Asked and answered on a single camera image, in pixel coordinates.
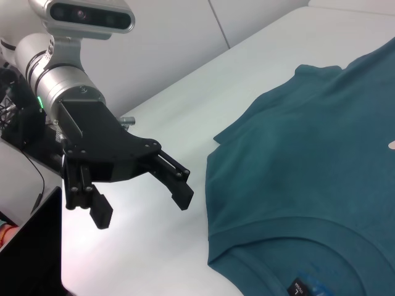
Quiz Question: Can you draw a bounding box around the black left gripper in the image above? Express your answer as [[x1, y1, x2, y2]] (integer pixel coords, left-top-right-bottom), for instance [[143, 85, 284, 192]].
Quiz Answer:
[[57, 98, 164, 231]]

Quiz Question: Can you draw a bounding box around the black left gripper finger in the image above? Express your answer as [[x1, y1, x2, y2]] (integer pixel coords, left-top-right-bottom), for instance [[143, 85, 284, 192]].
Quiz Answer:
[[146, 149, 195, 213]]

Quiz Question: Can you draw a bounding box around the teal blue FREE! t-shirt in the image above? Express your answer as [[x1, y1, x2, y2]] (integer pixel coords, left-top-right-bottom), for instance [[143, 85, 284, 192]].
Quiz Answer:
[[205, 39, 395, 296]]

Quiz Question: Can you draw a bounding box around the black robot base housing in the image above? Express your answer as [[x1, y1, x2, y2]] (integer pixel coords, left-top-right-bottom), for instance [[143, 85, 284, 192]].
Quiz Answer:
[[0, 63, 67, 181]]

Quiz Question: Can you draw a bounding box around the black flat panel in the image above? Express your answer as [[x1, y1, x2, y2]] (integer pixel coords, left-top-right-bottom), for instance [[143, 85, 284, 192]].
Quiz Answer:
[[0, 186, 63, 296]]

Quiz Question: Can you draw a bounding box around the small orange pink object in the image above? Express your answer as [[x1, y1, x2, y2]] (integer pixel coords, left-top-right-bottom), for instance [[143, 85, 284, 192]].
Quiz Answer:
[[0, 219, 19, 249]]

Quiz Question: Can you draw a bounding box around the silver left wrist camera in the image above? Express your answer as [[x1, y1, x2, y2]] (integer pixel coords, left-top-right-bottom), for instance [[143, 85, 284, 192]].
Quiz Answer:
[[28, 0, 136, 41]]

